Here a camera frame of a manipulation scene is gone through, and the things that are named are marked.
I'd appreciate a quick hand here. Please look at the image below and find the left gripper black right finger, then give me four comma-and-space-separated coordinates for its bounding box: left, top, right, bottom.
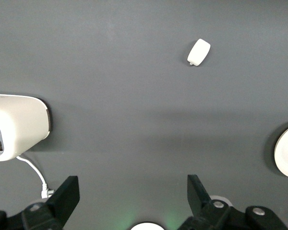
180, 174, 288, 230

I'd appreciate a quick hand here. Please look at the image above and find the white steamed bun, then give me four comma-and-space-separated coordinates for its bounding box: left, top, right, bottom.
187, 38, 211, 68

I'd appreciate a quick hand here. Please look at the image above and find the cream white toaster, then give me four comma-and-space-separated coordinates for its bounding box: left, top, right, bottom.
0, 94, 53, 162

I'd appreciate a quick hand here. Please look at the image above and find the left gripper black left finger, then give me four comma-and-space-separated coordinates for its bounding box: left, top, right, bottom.
21, 175, 81, 230

